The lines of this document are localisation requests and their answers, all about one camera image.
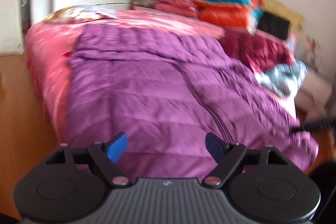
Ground pink bedspread on bed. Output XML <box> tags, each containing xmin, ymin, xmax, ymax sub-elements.
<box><xmin>26</xmin><ymin>11</ymin><xmax>223</xmax><ymax>143</ymax></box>

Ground red floral folded bedding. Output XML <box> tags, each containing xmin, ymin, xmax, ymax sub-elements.
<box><xmin>153</xmin><ymin>0</ymin><xmax>198</xmax><ymax>18</ymax></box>

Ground light blue grey garment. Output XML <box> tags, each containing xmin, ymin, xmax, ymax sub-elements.
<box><xmin>254</xmin><ymin>60</ymin><xmax>307</xmax><ymax>98</ymax></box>

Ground purple down jacket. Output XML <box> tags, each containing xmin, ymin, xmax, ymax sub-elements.
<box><xmin>63</xmin><ymin>24</ymin><xmax>318</xmax><ymax>179</ymax></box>

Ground white nightstand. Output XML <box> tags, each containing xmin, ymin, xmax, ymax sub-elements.
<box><xmin>294</xmin><ymin>68</ymin><xmax>333</xmax><ymax>115</ymax></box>

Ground teal orange folded quilt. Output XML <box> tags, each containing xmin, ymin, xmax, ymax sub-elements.
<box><xmin>193</xmin><ymin>0</ymin><xmax>265</xmax><ymax>33</ymax></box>

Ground black pillow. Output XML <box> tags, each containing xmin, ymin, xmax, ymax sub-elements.
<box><xmin>257</xmin><ymin>12</ymin><xmax>290</xmax><ymax>40</ymax></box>

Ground items on nightstand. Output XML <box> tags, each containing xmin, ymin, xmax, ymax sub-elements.
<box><xmin>302</xmin><ymin>35</ymin><xmax>322</xmax><ymax>73</ymax></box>

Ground yellow wooden headboard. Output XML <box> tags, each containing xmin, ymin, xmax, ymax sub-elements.
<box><xmin>167</xmin><ymin>0</ymin><xmax>306</xmax><ymax>38</ymax></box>

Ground dark red down jacket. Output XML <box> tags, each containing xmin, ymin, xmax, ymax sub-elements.
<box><xmin>219</xmin><ymin>30</ymin><xmax>295</xmax><ymax>73</ymax></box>

